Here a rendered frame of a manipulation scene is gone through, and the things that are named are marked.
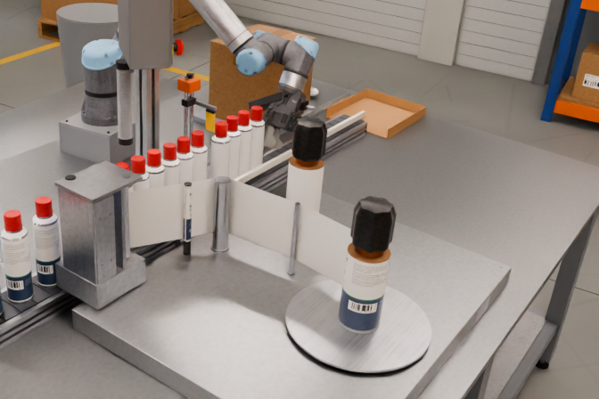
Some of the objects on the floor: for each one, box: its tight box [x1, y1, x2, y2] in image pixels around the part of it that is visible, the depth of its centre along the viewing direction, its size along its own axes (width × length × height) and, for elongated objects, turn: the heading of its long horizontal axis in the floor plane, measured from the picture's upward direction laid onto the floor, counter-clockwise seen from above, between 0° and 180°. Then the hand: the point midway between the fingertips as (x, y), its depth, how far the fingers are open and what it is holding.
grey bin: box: [56, 3, 119, 88], centre depth 458 cm, size 46×46×62 cm
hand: (260, 150), depth 218 cm, fingers closed, pressing on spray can
